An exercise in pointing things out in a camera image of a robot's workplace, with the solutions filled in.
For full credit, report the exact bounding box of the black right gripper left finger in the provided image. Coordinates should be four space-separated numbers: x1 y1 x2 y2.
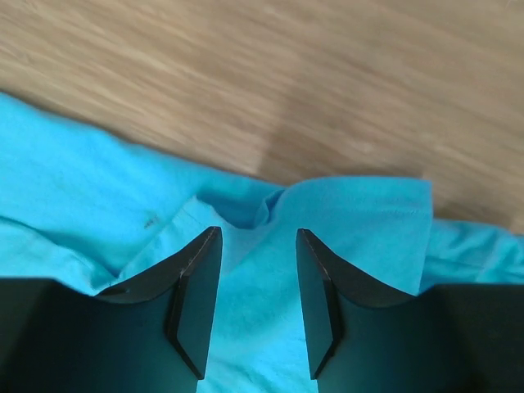
1 227 222 392

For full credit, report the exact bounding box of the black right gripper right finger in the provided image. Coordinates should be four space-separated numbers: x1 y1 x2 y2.
296 229 523 392

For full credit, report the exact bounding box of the teal t shirt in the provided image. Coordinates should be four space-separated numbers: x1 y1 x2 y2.
1 95 523 392

